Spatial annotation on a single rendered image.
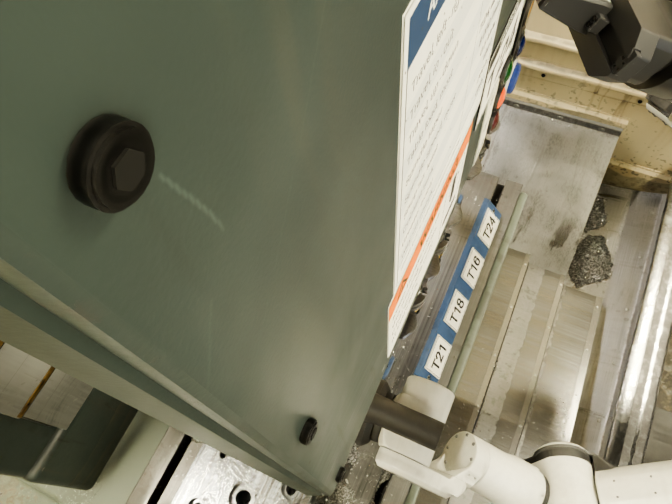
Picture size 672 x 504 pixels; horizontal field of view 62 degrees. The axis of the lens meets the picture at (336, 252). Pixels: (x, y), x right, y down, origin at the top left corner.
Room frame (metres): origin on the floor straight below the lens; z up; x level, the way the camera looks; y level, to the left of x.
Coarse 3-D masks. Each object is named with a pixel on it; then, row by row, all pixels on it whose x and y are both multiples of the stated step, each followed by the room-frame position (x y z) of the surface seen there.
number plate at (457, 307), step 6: (456, 294) 0.43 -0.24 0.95; (456, 300) 0.42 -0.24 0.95; (462, 300) 0.42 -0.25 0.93; (450, 306) 0.40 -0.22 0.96; (456, 306) 0.40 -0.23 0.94; (462, 306) 0.41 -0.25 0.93; (450, 312) 0.39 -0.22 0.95; (456, 312) 0.39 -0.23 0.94; (462, 312) 0.40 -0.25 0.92; (444, 318) 0.38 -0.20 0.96; (450, 318) 0.38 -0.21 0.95; (456, 318) 0.38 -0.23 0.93; (462, 318) 0.38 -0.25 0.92; (450, 324) 0.37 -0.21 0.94; (456, 324) 0.37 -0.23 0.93; (456, 330) 0.36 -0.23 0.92
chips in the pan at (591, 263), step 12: (600, 204) 0.74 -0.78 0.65; (600, 216) 0.70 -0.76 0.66; (588, 228) 0.67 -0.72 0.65; (600, 228) 0.67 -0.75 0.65; (588, 240) 0.64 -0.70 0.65; (600, 240) 0.63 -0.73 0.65; (576, 252) 0.61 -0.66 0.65; (588, 252) 0.60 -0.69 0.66; (600, 252) 0.59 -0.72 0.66; (576, 264) 0.57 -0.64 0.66; (588, 264) 0.56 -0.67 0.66; (600, 264) 0.56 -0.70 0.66; (612, 264) 0.55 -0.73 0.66; (576, 276) 0.54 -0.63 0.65; (588, 276) 0.53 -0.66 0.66; (600, 276) 0.52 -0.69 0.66
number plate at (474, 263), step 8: (472, 248) 0.53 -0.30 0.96; (472, 256) 0.51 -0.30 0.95; (480, 256) 0.52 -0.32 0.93; (472, 264) 0.49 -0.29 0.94; (480, 264) 0.50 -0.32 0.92; (464, 272) 0.47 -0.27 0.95; (472, 272) 0.48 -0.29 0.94; (464, 280) 0.46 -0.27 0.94; (472, 280) 0.46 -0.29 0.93; (472, 288) 0.45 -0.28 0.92
